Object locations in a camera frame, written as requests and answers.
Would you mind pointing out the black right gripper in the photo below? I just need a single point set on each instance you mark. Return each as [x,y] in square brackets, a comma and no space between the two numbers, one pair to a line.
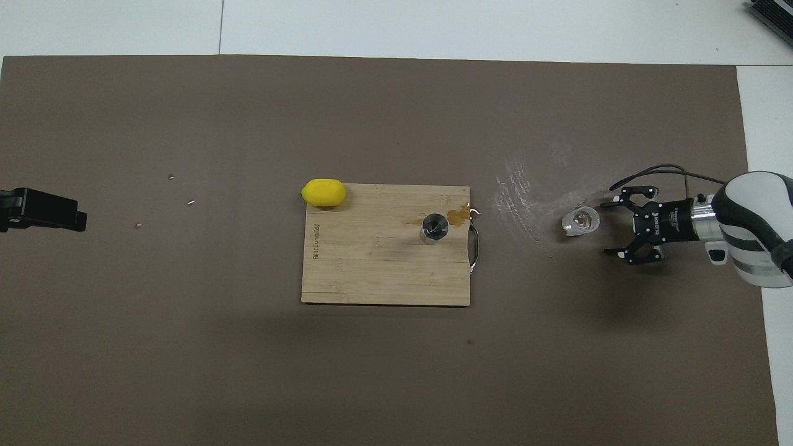
[666,222]

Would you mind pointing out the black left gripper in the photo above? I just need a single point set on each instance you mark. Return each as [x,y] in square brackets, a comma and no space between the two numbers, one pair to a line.
[6,207]

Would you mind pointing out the small clear glass cup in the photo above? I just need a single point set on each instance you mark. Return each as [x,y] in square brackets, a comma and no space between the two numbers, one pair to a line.
[582,223]

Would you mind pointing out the steel double jigger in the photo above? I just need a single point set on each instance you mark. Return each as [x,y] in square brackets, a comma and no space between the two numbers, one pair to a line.
[433,228]

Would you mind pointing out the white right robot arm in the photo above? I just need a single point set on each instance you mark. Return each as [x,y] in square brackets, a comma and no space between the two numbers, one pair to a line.
[756,229]

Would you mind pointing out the brown table mat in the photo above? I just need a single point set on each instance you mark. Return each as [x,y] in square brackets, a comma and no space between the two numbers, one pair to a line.
[186,347]

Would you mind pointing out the grey ribbed device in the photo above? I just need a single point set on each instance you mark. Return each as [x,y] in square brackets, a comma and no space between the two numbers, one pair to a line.
[777,15]

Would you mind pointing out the wooden cutting board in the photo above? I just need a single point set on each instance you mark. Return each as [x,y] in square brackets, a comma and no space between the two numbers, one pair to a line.
[372,266]

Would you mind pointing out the yellow lemon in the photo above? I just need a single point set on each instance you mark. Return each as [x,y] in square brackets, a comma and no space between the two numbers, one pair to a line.
[323,192]

